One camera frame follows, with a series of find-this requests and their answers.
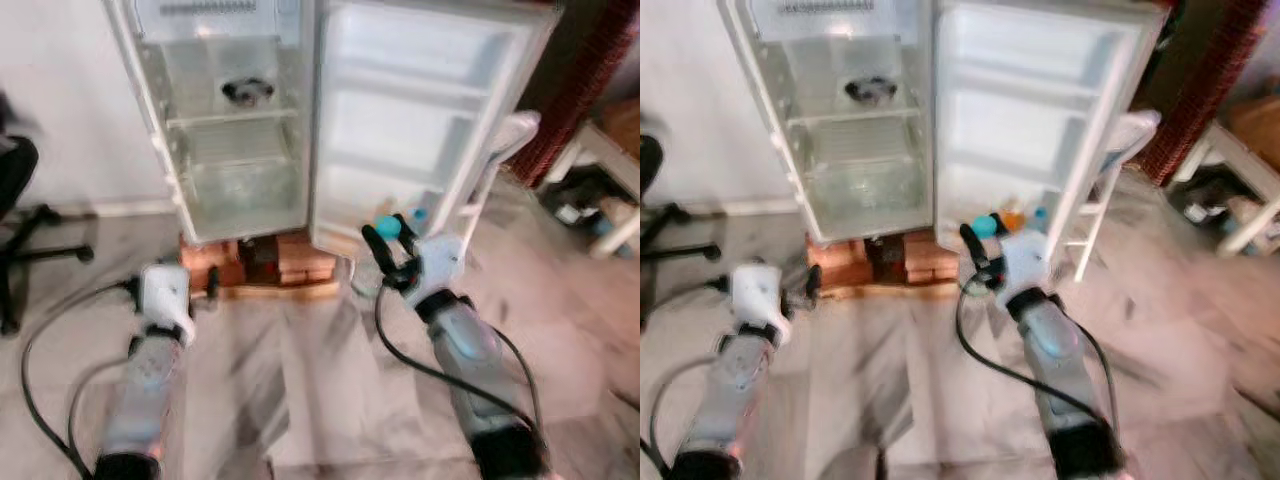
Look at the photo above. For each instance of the teal capped bottle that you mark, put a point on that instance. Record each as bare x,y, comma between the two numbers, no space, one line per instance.
388,226
985,226

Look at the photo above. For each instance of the grey-blue fridge door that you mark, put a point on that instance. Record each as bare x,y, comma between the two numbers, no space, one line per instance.
1035,120
420,120

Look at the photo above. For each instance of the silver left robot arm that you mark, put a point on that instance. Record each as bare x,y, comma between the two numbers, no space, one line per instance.
145,400
730,400

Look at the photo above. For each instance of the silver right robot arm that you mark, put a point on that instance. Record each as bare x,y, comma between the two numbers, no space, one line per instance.
480,370
1065,370

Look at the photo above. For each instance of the orange wooden fridge stand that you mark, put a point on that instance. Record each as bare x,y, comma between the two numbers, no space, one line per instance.
925,262
300,265

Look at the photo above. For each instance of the clear fridge crisper drawer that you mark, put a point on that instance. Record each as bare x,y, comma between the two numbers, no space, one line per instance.
245,190
870,190

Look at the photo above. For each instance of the glass fridge shelf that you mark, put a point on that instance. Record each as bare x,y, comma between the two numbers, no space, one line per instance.
855,117
230,117

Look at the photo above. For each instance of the blue capped bottle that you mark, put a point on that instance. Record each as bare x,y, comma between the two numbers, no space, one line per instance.
1040,214
419,214

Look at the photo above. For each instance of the orange bottle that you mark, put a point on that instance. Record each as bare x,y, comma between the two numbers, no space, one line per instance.
1013,219

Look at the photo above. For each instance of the black office chair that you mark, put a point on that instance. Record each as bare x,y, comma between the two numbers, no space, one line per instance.
655,200
20,220

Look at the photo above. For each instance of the black and white bowl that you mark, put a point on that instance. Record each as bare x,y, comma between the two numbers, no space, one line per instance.
248,92
870,90

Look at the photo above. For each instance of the white table with clutter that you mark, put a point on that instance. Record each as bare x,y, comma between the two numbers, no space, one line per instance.
1240,190
600,150

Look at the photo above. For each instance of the red-brown ribbed curtain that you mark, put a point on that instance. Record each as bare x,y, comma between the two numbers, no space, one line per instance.
590,70
1200,80

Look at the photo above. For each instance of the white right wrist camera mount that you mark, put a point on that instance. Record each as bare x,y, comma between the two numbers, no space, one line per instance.
437,265
1025,265

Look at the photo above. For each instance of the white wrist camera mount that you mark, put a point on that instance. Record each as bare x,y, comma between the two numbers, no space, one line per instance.
758,295
165,295
1025,265
437,265

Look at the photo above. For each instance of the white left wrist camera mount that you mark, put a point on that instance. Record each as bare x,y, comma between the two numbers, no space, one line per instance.
165,295
758,295

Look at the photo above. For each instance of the white frame folding chair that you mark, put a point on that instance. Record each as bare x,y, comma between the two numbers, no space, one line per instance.
1135,135
515,135

